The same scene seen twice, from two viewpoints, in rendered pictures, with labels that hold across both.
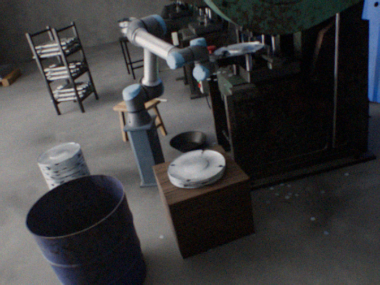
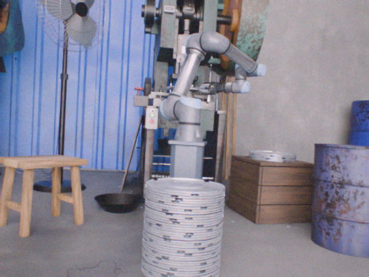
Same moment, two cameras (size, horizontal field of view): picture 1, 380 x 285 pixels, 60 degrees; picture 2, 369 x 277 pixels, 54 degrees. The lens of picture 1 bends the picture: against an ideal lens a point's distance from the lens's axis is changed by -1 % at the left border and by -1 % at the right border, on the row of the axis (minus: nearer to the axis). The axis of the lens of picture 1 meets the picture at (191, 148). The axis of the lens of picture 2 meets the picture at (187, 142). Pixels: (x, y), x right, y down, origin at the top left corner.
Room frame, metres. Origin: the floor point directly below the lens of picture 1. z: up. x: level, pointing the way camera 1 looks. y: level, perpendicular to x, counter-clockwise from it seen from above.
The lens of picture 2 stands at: (2.16, 2.22, 0.54)
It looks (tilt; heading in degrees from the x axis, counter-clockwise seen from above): 3 degrees down; 265
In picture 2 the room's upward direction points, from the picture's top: 4 degrees clockwise
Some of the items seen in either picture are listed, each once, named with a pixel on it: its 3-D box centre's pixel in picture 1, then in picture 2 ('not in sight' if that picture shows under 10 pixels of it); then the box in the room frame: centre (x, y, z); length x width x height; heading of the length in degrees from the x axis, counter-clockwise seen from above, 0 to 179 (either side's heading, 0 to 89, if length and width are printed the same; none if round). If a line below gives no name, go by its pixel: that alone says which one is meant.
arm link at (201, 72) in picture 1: (203, 70); (240, 86); (1.63, -0.13, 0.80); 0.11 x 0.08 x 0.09; 147
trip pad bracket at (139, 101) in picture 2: not in sight; (140, 109); (2.27, -0.26, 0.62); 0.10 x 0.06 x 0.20; 5
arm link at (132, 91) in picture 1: (134, 96); (189, 109); (1.99, 0.29, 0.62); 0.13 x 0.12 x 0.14; 126
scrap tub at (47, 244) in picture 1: (93, 243); (355, 195); (1.17, 0.53, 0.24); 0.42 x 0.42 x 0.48
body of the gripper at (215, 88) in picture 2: (215, 62); (217, 88); (1.77, -0.21, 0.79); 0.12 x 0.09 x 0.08; 147
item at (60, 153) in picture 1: (59, 153); (185, 184); (2.04, 0.89, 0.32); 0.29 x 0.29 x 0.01
